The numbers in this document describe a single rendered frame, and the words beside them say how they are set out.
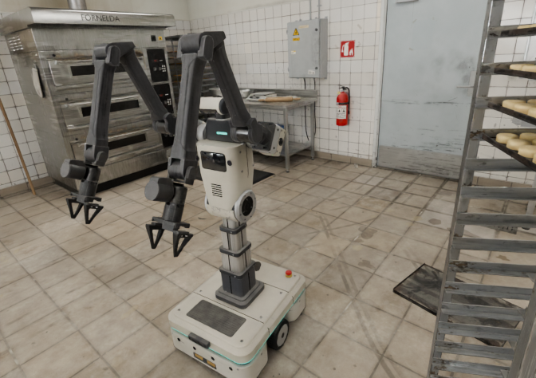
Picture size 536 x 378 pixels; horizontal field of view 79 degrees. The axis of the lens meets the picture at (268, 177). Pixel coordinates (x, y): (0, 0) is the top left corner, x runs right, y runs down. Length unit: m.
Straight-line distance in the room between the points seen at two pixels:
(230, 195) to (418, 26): 3.20
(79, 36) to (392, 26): 3.44
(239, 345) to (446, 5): 3.64
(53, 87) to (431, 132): 4.16
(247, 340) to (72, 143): 3.20
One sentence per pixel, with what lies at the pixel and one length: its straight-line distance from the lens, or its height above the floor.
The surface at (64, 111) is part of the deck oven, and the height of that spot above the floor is 1.03.
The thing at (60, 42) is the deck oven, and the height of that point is 1.71.
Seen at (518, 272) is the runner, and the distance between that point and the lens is 1.38.
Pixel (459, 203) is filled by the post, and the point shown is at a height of 1.01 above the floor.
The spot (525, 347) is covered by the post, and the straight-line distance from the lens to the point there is 0.91.
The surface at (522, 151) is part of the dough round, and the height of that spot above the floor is 1.23.
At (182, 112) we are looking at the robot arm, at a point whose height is 1.33.
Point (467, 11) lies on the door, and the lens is 4.08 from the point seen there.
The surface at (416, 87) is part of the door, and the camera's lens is 4.19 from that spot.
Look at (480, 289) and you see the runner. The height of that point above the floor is 0.69.
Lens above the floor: 1.48
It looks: 21 degrees down
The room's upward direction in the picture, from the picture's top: 3 degrees counter-clockwise
